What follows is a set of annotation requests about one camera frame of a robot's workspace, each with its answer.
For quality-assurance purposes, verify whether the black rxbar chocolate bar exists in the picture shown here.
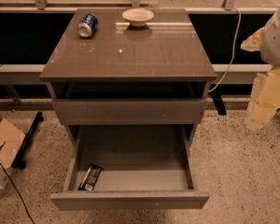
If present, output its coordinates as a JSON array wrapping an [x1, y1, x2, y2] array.
[[78, 164, 103, 191]]

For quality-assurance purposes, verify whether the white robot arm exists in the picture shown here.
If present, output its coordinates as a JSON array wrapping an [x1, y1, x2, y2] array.
[[241, 8, 280, 130]]

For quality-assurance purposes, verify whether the cardboard box left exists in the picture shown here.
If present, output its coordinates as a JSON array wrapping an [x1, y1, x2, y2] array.
[[0, 114, 25, 189]]

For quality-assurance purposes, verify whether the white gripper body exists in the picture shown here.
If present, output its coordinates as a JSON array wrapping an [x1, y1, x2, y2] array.
[[245, 68, 280, 130]]

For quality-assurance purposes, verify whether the white power cable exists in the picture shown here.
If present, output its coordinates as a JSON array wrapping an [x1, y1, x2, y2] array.
[[207, 7, 243, 94]]

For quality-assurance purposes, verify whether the white ceramic bowl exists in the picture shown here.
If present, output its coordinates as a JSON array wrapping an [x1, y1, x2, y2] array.
[[122, 8, 154, 27]]

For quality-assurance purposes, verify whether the grey drawer cabinet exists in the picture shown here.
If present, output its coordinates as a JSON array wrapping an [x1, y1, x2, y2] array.
[[40, 9, 216, 140]]

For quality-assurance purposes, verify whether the closed grey top drawer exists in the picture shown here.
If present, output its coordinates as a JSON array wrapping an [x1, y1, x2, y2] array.
[[52, 99, 206, 125]]

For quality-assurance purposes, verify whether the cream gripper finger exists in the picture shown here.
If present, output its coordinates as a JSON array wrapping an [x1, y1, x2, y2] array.
[[240, 27, 264, 52]]

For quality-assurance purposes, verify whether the open grey middle drawer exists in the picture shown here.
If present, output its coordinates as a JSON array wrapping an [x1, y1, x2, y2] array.
[[50, 125, 209, 210]]

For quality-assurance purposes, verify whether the black cable on floor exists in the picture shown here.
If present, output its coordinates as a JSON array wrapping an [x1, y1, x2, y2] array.
[[0, 147, 36, 224]]

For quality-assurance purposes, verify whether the blue pepsi can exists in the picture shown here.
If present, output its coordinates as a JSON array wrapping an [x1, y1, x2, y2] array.
[[77, 14, 98, 38]]

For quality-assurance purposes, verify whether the black bracket leg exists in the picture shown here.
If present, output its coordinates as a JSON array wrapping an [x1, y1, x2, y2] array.
[[211, 93, 227, 116]]

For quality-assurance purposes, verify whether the black bar stand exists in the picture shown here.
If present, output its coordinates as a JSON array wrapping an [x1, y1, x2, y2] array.
[[12, 111, 44, 169]]

